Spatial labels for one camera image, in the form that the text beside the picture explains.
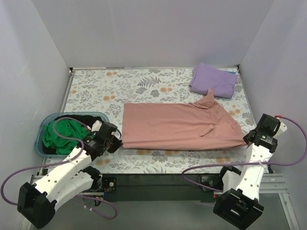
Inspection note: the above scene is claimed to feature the pink t shirt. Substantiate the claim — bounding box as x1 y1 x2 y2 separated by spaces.
122 90 245 150

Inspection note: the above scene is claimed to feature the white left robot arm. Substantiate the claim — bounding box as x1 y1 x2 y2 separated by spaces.
17 121 122 229

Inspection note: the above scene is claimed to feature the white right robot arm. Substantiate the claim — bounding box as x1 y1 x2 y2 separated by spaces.
213 114 281 230

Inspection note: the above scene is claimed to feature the green t shirt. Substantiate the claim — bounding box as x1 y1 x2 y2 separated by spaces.
42 119 90 155

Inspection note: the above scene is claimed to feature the folded purple t shirt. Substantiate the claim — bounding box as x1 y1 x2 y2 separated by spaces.
189 63 237 99

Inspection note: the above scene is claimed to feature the blue plastic basket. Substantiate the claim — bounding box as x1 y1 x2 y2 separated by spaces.
34 112 109 159

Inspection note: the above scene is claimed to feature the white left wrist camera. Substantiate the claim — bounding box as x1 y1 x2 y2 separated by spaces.
91 120 103 132

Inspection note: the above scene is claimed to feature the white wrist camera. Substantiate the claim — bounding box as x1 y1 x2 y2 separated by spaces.
273 115 287 138
91 120 103 132

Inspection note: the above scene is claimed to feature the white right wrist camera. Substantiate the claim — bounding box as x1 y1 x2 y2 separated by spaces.
273 115 287 138

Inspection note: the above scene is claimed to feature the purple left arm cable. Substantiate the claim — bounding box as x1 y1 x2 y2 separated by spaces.
0 118 118 220

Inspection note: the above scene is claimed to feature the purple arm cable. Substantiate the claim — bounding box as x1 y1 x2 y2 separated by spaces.
181 116 307 193
0 118 118 220

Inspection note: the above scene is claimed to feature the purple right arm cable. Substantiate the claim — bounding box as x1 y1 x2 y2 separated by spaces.
181 116 307 193

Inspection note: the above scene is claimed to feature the aluminium frame rail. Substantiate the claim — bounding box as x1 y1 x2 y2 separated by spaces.
31 173 288 194

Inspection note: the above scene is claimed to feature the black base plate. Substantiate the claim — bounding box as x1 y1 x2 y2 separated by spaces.
79 172 231 204

